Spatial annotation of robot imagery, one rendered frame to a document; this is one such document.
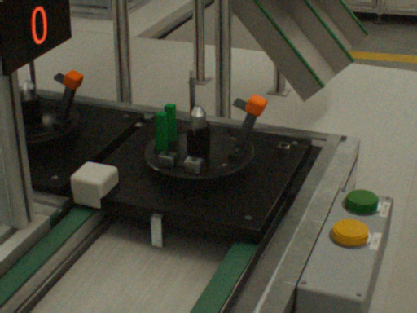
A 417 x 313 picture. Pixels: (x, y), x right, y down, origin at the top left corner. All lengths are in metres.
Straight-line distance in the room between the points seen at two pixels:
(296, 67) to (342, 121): 0.29
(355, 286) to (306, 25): 0.55
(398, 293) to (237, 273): 0.23
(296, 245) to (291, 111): 0.59
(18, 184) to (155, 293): 0.19
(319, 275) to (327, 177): 0.22
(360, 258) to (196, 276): 0.18
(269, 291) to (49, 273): 0.25
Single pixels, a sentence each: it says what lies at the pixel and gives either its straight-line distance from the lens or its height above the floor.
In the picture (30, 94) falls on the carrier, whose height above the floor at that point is 1.03.
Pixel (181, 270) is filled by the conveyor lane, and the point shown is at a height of 0.92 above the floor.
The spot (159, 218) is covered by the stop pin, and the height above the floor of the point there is 0.97.
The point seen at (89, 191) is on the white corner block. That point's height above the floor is 0.97.
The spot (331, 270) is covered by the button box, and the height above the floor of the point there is 0.96.
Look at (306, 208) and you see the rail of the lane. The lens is 0.85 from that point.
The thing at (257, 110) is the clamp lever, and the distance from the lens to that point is 0.84.
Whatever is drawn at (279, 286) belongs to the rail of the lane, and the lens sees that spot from 0.72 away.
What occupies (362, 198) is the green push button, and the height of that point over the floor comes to 0.97.
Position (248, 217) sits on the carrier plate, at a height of 0.97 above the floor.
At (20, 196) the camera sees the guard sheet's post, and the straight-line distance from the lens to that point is 0.81.
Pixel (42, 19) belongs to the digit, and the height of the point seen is 1.21.
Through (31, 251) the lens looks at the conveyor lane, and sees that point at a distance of 0.81.
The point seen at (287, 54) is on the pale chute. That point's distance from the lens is 1.05.
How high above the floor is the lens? 1.40
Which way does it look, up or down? 24 degrees down
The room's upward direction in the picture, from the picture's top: 1 degrees counter-clockwise
